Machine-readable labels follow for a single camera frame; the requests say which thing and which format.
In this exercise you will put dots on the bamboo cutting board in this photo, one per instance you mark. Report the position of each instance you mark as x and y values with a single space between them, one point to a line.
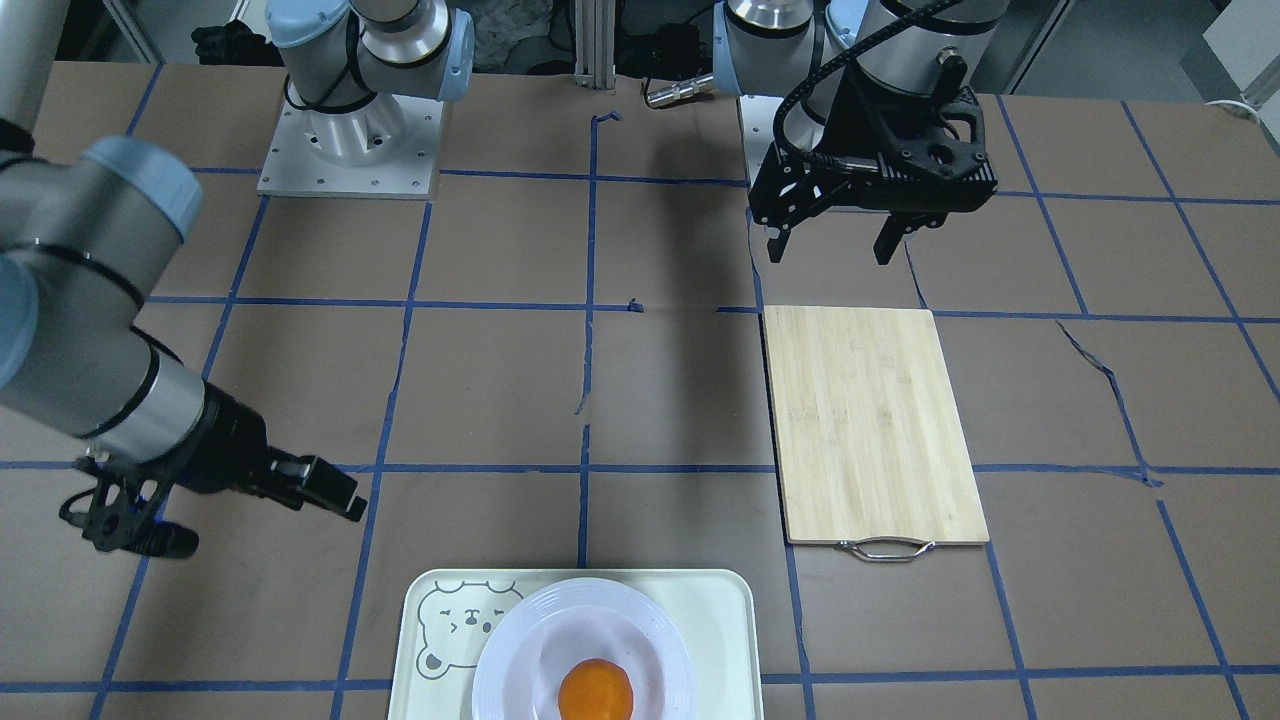
870 448

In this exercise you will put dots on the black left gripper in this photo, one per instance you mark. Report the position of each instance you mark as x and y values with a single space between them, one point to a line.
858 128

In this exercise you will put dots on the white round plate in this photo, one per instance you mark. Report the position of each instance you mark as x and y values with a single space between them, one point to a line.
534 650

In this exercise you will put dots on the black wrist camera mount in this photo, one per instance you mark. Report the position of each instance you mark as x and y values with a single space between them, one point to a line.
121 512
936 136

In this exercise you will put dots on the silver metal connector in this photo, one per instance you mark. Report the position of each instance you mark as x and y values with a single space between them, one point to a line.
678 93

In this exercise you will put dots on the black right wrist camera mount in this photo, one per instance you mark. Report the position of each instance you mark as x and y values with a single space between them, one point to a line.
121 512

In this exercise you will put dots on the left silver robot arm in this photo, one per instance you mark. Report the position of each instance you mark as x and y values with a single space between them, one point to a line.
797 51

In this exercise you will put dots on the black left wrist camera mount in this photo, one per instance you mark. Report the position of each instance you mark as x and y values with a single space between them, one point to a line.
936 136

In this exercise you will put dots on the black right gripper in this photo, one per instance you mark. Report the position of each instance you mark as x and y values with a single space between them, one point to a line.
226 446

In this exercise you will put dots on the cream bear tray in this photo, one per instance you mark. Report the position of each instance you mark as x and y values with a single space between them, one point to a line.
449 614

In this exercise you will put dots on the orange fruit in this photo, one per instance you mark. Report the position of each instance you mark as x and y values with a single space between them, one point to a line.
596 689

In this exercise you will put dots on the aluminium frame post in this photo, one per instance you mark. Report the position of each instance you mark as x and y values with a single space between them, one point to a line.
594 42

